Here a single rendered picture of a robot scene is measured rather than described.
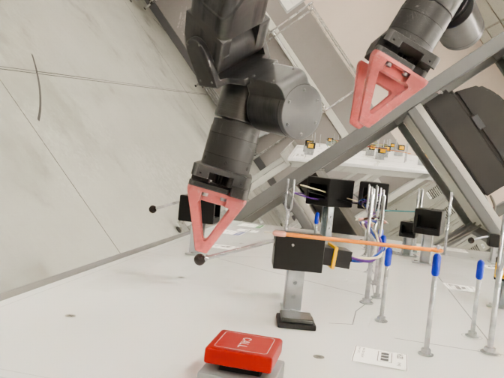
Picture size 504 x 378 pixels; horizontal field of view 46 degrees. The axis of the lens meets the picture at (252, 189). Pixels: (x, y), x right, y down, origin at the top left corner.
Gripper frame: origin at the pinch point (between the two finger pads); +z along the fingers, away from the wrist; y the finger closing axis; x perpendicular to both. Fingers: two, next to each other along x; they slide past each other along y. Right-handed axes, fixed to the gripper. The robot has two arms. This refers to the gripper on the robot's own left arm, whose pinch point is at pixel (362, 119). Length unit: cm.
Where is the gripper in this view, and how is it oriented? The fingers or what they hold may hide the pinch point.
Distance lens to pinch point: 70.1
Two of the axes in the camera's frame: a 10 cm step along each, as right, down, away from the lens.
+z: -5.1, 8.6, 0.6
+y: -0.1, -0.7, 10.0
